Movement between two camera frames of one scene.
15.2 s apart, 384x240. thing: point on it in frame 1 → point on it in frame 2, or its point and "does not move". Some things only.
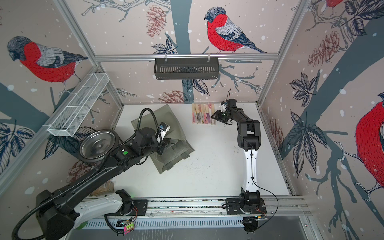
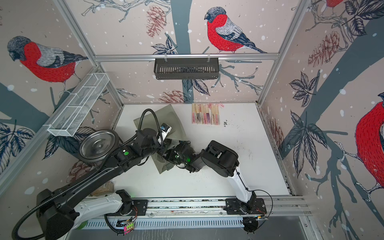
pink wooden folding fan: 193,113 does not move
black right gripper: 219,116 → 170,156
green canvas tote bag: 176,148 does not move
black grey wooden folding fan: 198,114 does not move
